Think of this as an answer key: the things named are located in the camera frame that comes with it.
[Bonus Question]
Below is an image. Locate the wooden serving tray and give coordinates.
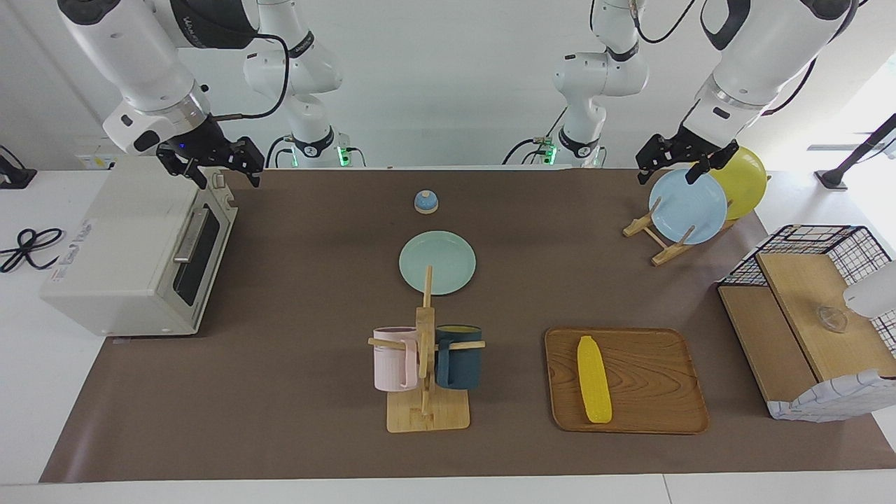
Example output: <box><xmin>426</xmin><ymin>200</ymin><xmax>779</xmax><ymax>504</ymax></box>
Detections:
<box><xmin>544</xmin><ymin>327</ymin><xmax>711</xmax><ymax>435</ymax></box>

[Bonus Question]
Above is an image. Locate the pink mug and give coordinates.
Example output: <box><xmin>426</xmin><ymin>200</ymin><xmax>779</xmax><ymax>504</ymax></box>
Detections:
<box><xmin>372</xmin><ymin>326</ymin><xmax>419</xmax><ymax>393</ymax></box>

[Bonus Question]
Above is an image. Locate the light blue plate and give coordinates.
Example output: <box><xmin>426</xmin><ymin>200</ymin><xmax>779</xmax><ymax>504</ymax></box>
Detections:
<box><xmin>648</xmin><ymin>169</ymin><xmax>729</xmax><ymax>246</ymax></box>

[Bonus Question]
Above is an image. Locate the yellow corn cob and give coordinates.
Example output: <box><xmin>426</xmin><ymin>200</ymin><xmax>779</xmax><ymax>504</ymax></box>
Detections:
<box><xmin>577</xmin><ymin>335</ymin><xmax>613</xmax><ymax>424</ymax></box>

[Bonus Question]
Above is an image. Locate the white box with yellow label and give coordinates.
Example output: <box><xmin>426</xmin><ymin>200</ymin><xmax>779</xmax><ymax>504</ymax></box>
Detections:
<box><xmin>73</xmin><ymin>134</ymin><xmax>151</xmax><ymax>171</ymax></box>

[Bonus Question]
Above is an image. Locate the cream toaster oven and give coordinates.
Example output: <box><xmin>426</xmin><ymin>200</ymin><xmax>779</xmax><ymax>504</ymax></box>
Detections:
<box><xmin>38</xmin><ymin>155</ymin><xmax>239</xmax><ymax>338</ymax></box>

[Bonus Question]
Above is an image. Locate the dark blue mug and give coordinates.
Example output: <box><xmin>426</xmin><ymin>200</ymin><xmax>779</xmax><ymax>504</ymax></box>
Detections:
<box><xmin>434</xmin><ymin>324</ymin><xmax>484</xmax><ymax>391</ymax></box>

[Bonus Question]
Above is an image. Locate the black desk clamp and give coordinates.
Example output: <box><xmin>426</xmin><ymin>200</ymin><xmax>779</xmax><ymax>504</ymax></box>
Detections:
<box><xmin>0</xmin><ymin>145</ymin><xmax>37</xmax><ymax>190</ymax></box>

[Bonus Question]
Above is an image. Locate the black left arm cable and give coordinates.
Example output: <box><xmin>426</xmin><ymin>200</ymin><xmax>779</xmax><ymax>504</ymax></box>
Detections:
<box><xmin>590</xmin><ymin>0</ymin><xmax>862</xmax><ymax>116</ymax></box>

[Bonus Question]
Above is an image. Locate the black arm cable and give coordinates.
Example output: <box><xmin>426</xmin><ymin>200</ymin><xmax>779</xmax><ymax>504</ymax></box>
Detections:
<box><xmin>210</xmin><ymin>31</ymin><xmax>291</xmax><ymax>121</ymax></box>
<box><xmin>590</xmin><ymin>0</ymin><xmax>862</xmax><ymax>116</ymax></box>

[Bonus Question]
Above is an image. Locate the coiled black cable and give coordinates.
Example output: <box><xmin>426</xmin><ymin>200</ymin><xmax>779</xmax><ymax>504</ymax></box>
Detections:
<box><xmin>0</xmin><ymin>227</ymin><xmax>65</xmax><ymax>274</ymax></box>

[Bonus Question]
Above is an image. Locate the pale green plate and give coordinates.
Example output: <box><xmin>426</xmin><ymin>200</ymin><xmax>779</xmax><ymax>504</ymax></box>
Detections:
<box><xmin>398</xmin><ymin>230</ymin><xmax>477</xmax><ymax>296</ymax></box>

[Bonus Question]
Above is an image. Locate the wooden plate rack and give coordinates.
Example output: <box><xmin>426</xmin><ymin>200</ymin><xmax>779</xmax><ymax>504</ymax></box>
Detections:
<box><xmin>622</xmin><ymin>210</ymin><xmax>739</xmax><ymax>267</ymax></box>

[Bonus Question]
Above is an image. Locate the white checked cloth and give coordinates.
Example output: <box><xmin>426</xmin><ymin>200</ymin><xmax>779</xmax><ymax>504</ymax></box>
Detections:
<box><xmin>766</xmin><ymin>367</ymin><xmax>896</xmax><ymax>424</ymax></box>

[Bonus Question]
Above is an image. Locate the wooden shelf with wire basket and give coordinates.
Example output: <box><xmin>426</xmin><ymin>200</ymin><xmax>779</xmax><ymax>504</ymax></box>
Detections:
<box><xmin>717</xmin><ymin>224</ymin><xmax>896</xmax><ymax>421</ymax></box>

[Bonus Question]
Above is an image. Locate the wooden mug tree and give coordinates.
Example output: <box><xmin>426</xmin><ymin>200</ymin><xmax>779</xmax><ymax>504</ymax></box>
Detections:
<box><xmin>368</xmin><ymin>265</ymin><xmax>487</xmax><ymax>433</ymax></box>

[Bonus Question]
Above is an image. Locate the white cylindrical device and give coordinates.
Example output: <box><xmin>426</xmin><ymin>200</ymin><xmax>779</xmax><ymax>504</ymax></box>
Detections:
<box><xmin>843</xmin><ymin>260</ymin><xmax>896</xmax><ymax>320</ymax></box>

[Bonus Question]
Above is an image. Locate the small clear glass bowl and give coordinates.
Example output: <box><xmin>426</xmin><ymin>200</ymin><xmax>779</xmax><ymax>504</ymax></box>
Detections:
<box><xmin>815</xmin><ymin>304</ymin><xmax>850</xmax><ymax>334</ymax></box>

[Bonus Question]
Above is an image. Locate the black base cable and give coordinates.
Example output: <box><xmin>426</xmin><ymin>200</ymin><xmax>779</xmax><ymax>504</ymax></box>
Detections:
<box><xmin>503</xmin><ymin>105</ymin><xmax>569</xmax><ymax>166</ymax></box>

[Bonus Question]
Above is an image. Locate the yellow plate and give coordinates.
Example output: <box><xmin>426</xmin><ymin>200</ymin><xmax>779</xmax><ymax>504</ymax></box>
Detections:
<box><xmin>707</xmin><ymin>146</ymin><xmax>769</xmax><ymax>221</ymax></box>

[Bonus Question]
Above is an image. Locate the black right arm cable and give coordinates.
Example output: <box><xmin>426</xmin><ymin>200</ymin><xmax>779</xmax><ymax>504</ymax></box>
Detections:
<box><xmin>210</xmin><ymin>31</ymin><xmax>291</xmax><ymax>121</ymax></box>

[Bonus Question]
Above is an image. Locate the brown table mat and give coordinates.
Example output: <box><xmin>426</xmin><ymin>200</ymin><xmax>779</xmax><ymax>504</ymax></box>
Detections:
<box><xmin>38</xmin><ymin>167</ymin><xmax>896</xmax><ymax>484</ymax></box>

